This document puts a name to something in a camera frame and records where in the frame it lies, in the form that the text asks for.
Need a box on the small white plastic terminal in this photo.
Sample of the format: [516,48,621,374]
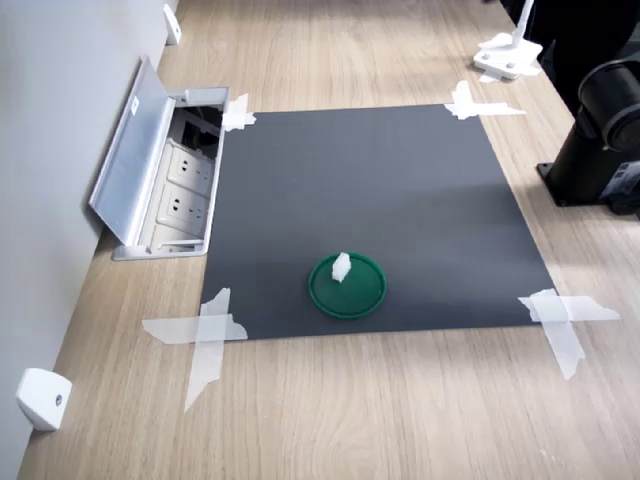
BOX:
[331,251,352,284]

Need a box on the round green lid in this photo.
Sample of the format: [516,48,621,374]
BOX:
[307,251,388,321]

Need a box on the dark grey mat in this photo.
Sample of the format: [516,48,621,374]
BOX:
[201,103,558,342]

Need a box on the white power socket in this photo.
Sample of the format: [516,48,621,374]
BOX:
[157,183,209,231]
[167,144,215,191]

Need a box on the white masking tape patch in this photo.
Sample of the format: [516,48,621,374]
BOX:
[221,92,258,133]
[141,287,250,414]
[517,288,620,381]
[443,79,527,121]

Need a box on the grey partition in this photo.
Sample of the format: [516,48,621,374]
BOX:
[0,0,180,480]

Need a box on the black box with label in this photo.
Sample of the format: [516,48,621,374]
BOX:
[607,160,640,217]

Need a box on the silver cable duct with lid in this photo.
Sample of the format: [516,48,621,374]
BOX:
[88,54,231,261]

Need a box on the white bracket stand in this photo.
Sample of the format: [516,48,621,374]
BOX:
[472,0,545,82]

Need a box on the white partition foot bracket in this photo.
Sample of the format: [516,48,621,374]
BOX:
[14,368,74,432]
[162,3,182,46]

